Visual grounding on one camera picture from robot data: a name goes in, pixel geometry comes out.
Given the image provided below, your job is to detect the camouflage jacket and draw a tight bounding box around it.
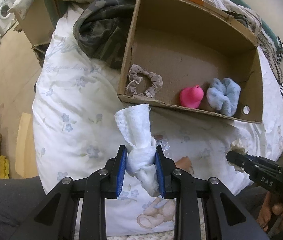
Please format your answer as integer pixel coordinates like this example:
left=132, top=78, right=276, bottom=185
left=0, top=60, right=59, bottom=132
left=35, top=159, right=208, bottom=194
left=73, top=0, right=136, bottom=69

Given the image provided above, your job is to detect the white knotted cloth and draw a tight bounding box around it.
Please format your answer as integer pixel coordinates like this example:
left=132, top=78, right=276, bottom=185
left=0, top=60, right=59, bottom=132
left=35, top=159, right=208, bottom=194
left=114, top=104, right=160, bottom=197

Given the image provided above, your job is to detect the mauve fabric scrunchie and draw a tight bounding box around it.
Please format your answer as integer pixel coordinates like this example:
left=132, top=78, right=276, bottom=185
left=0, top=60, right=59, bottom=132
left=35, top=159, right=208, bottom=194
left=125, top=64, right=163, bottom=98

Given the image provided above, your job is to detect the white washing machine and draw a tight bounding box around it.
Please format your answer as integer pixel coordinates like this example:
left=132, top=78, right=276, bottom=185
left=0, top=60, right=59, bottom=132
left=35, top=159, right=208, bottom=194
left=0, top=0, right=16, bottom=36

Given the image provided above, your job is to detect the yellow egg carton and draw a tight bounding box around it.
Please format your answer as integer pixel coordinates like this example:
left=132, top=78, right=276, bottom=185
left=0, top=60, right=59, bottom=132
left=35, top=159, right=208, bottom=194
left=0, top=155, right=10, bottom=179

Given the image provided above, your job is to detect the clear plastic bag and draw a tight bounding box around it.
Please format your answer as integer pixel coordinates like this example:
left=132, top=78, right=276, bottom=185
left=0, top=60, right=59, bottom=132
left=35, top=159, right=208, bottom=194
left=153, top=134, right=170, bottom=157

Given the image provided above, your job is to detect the wooden bedside cabinet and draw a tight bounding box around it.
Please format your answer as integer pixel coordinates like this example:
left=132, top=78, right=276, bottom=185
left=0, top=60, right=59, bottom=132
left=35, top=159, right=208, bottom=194
left=10, top=0, right=54, bottom=46

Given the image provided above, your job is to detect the light blue fluffy scrunchie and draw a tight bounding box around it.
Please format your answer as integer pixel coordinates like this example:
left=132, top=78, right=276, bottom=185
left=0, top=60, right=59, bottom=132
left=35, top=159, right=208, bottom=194
left=206, top=77, right=241, bottom=117

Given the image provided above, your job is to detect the brown cardboard box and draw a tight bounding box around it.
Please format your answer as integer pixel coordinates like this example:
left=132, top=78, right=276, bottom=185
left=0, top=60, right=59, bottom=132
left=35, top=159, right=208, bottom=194
left=118, top=0, right=263, bottom=124

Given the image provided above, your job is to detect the person's right hand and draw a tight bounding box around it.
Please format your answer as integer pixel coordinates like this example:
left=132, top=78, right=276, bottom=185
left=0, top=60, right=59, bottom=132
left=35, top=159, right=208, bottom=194
left=256, top=192, right=283, bottom=233

